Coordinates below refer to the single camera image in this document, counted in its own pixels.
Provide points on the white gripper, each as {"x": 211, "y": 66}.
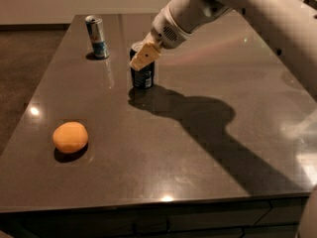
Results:
{"x": 165, "y": 31}

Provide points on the dark blue pepsi can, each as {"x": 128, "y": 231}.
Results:
{"x": 144, "y": 78}

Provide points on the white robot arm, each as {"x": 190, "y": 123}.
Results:
{"x": 288, "y": 27}

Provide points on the silver blue red bull can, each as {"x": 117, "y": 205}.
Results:
{"x": 94, "y": 25}

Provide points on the orange fruit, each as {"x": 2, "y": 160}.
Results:
{"x": 70, "y": 137}

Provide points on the dark drawer cabinet front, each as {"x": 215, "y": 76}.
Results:
{"x": 261, "y": 218}

